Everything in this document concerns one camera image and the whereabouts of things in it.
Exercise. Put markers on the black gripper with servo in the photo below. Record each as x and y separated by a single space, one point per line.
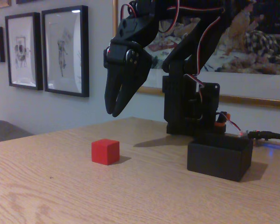
118 61

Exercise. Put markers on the red cube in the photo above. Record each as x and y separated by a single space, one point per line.
105 152

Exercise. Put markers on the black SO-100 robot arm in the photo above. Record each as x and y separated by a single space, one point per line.
177 98

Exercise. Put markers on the black box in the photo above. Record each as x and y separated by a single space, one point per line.
214 161

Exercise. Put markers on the black-framed figure drawing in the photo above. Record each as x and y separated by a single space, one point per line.
58 77

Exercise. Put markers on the black-framed sketch with square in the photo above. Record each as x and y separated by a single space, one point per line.
21 72

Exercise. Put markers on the orange black table clamp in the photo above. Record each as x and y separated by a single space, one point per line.
221 122

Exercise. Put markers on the large gold-framed painting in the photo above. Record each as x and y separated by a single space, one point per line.
247 79

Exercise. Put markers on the grey upholstered chair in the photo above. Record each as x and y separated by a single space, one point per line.
4 130

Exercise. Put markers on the dark picture frame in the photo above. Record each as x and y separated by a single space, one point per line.
28 1

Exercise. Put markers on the gold picture frame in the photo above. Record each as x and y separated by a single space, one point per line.
0 4

